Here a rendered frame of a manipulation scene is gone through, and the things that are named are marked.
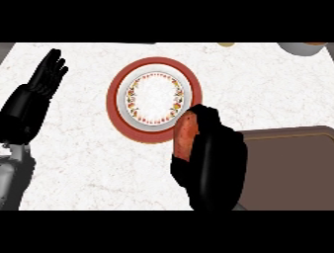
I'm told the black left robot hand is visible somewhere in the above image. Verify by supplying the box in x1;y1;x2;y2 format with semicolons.
0;47;69;146

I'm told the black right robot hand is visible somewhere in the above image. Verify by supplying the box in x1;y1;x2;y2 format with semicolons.
168;104;250;211

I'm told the brown tray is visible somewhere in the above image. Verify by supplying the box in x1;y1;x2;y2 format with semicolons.
236;125;334;211

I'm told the white floral-rimmed plate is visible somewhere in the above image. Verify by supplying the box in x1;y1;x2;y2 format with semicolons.
117;63;194;132

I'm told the red round placemat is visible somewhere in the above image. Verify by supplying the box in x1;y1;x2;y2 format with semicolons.
105;56;204;144

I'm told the grey round pot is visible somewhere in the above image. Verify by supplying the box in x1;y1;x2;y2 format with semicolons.
276;42;330;57

